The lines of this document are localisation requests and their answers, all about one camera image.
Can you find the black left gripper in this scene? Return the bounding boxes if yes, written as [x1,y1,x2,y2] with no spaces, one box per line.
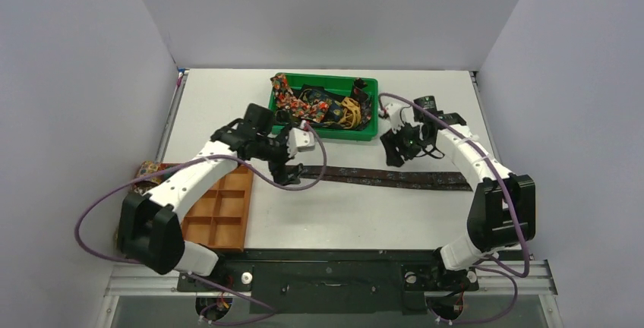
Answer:
[256,123,304,185]

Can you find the dark brown blue-patterned tie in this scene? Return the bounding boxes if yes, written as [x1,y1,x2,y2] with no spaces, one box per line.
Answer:
[322,166,472,191]

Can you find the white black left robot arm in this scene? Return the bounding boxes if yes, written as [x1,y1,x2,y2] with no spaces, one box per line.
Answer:
[117,103,315,290]

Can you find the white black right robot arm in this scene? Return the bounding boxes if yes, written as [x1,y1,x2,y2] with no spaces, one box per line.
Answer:
[378,93,536,288]

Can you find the yellow patterned tie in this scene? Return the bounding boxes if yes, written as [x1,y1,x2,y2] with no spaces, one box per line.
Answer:
[337,97,362,129]

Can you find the dark navy patterned tie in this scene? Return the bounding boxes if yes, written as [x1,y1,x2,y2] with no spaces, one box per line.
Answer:
[275,78,373,131]

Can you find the green plastic bin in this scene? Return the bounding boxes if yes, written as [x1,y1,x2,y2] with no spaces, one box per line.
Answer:
[269,73,378,141]

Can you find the red floral patterned tie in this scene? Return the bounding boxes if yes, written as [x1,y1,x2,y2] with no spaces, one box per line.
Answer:
[270,73,330,123]

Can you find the orange compartment tray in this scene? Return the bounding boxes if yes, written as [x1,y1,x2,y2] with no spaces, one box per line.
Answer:
[181,166,254,252]

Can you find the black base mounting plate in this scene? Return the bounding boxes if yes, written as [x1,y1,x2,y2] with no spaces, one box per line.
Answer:
[177,249,479,315]

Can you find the colourful rolled tie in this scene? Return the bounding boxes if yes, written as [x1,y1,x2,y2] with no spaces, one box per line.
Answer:
[135,161,165,178]

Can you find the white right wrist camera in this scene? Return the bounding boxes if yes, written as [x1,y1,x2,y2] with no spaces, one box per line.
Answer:
[383,103,409,133]

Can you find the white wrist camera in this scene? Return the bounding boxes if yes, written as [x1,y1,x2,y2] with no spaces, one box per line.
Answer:
[383,103,409,133]
[286,121,316,158]

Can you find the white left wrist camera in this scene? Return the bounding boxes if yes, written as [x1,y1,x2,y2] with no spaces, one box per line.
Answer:
[286,121,316,158]

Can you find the aluminium frame rail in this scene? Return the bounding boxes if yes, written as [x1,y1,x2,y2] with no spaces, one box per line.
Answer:
[103,260,560,298]

